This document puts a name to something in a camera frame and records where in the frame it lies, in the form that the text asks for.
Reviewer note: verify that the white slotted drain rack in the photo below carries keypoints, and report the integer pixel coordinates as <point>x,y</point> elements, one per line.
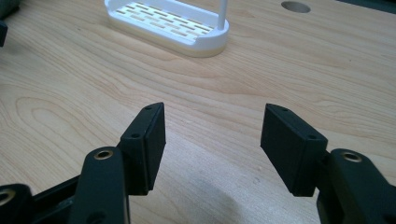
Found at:
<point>202,42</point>

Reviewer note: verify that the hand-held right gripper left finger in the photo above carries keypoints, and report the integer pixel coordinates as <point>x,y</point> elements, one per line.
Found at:
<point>146,155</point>

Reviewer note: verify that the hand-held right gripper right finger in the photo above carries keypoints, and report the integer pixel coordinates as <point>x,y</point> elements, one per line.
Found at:
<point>289,152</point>

